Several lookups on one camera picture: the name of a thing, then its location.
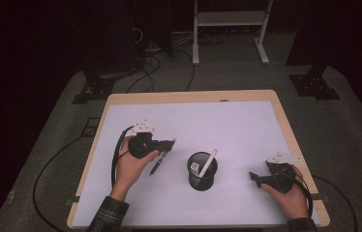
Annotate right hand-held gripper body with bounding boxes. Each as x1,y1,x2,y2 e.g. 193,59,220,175
265,152,303,193

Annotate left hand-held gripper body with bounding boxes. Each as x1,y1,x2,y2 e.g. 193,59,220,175
128,119,161,159

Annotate black pen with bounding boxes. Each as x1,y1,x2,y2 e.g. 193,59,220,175
149,150,170,177

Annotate white pen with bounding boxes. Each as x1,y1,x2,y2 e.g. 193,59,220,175
197,148,219,179

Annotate black mesh pen holder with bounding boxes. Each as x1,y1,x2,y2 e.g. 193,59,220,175
187,151,219,191

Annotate person's right hand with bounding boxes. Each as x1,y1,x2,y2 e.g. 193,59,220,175
260,165,310,220

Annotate person's left hand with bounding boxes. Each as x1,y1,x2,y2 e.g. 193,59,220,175
109,136,160,202

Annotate white table mat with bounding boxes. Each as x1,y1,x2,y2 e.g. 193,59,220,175
72,100,322,228

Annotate black stand base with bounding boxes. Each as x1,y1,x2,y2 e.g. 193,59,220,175
71,69,116,105
288,64,342,101

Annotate left hand-held gripper cable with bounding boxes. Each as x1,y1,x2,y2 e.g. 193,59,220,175
110,125,136,189

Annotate hand-held gripper cable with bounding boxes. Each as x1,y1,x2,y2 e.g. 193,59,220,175
110,125,136,189
285,170,314,217

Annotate right hand-held gripper cable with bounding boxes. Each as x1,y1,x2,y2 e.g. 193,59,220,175
285,170,314,217

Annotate black table strap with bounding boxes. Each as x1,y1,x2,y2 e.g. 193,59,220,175
65,195,81,207
311,192,331,203

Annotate black floor cable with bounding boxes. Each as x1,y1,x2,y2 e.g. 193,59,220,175
33,134,88,232
125,54,163,94
172,47,196,92
311,174,359,232

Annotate white metal stand frame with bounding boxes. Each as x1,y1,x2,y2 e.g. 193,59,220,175
192,0,275,66

